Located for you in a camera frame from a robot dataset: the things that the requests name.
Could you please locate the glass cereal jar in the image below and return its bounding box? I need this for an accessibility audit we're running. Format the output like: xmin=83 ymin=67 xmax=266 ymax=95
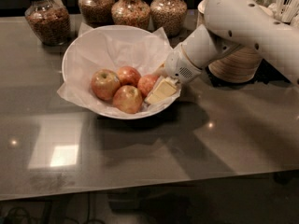
xmin=25 ymin=0 xmax=70 ymax=46
xmin=78 ymin=0 xmax=115 ymax=27
xmin=150 ymin=0 xmax=187 ymax=37
xmin=111 ymin=0 xmax=150 ymax=30

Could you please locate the front stack of paper bowls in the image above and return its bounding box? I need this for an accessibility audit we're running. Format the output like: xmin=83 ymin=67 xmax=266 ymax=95
xmin=208 ymin=48 xmax=263 ymax=84

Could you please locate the front yellow-red apple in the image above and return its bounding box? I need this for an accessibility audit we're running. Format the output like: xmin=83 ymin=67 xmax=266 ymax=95
xmin=112 ymin=85 xmax=143 ymax=114

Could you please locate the red apple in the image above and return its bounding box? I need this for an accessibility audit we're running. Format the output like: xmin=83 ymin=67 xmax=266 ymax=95
xmin=117 ymin=66 xmax=141 ymax=87
xmin=137 ymin=74 xmax=159 ymax=97

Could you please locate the left yellow-red apple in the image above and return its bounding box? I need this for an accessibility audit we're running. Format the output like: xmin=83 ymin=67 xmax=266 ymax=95
xmin=91 ymin=69 xmax=121 ymax=101

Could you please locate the black mat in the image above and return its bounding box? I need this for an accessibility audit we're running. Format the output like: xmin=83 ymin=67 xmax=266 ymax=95
xmin=206 ymin=60 xmax=290 ymax=87

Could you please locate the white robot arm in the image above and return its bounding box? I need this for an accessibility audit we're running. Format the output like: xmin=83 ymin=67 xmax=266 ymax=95
xmin=154 ymin=0 xmax=299 ymax=85

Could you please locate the white stir sticks bundle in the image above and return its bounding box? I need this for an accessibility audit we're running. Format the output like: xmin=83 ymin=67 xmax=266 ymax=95
xmin=276 ymin=0 xmax=299 ymax=23

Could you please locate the left glass cereal jar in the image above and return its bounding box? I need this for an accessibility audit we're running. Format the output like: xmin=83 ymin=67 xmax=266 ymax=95
xmin=25 ymin=0 xmax=70 ymax=46

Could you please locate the white bowl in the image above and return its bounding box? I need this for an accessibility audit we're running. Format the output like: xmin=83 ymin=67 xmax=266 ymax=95
xmin=61 ymin=24 xmax=182 ymax=120

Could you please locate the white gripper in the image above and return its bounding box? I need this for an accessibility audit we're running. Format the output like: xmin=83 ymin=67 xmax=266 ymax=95
xmin=145 ymin=43 xmax=202 ymax=105

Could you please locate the yellow-red apple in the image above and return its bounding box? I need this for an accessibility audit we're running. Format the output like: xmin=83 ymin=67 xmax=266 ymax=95
xmin=112 ymin=85 xmax=143 ymax=114
xmin=91 ymin=69 xmax=121 ymax=101

